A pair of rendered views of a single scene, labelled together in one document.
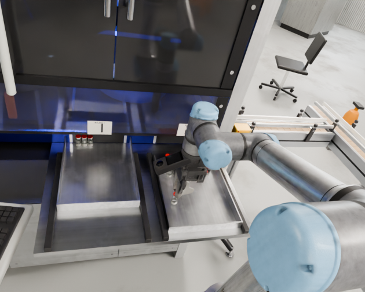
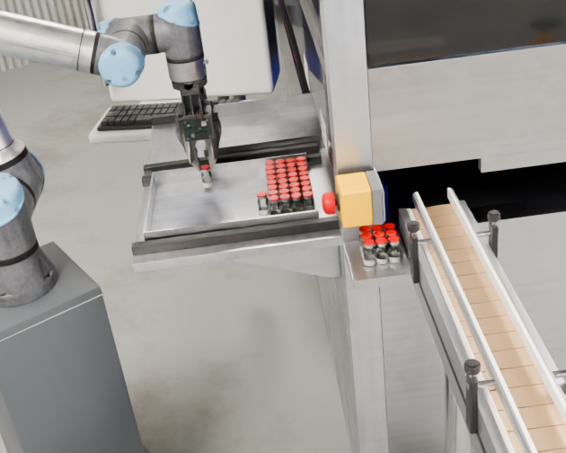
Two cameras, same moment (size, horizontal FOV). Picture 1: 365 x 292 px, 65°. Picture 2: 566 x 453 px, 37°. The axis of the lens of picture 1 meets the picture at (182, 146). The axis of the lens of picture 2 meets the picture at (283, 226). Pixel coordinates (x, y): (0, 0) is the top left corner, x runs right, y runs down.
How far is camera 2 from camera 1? 203 cm
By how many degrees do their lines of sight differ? 86
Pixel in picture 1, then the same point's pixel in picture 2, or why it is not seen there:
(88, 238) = (162, 140)
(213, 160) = not seen: hidden behind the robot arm
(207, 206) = (197, 217)
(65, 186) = (245, 116)
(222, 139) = (116, 22)
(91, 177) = (263, 127)
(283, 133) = (446, 327)
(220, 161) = not seen: hidden behind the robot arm
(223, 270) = not seen: outside the picture
